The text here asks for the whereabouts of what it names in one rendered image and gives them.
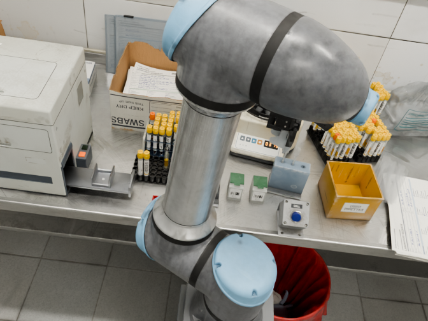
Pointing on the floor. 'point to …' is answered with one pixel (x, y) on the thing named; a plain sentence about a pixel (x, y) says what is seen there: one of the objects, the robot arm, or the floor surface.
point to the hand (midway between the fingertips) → (286, 148)
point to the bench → (44, 202)
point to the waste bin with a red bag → (301, 281)
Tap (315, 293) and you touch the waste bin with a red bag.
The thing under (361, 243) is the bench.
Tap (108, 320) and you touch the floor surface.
